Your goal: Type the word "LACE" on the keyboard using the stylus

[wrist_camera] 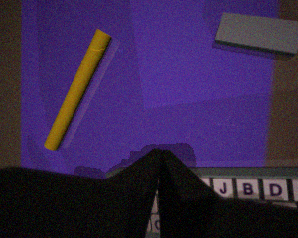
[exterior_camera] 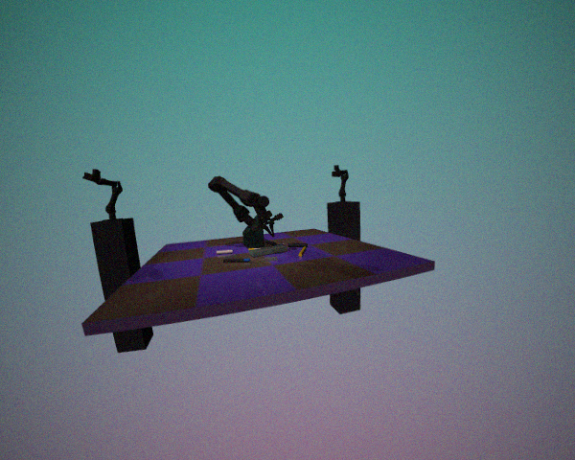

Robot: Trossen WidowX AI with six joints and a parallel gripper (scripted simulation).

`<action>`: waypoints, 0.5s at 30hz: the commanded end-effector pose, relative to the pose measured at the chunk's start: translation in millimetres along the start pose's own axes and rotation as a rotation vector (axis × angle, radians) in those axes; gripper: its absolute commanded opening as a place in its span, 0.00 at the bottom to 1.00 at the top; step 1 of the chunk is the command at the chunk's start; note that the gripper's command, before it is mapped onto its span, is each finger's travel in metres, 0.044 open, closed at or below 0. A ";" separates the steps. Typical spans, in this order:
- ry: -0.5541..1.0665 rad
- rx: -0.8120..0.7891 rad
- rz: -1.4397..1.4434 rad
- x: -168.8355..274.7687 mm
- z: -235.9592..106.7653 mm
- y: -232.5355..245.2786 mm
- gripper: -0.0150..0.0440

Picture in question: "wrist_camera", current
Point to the yellow cylinder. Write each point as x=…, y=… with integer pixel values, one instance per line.
x=83, y=76

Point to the grey keyboard with white letter keys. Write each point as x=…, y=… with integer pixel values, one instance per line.
x=274, y=185

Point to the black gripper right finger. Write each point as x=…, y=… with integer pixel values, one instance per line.
x=188, y=208

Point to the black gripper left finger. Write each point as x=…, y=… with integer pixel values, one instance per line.
x=69, y=206

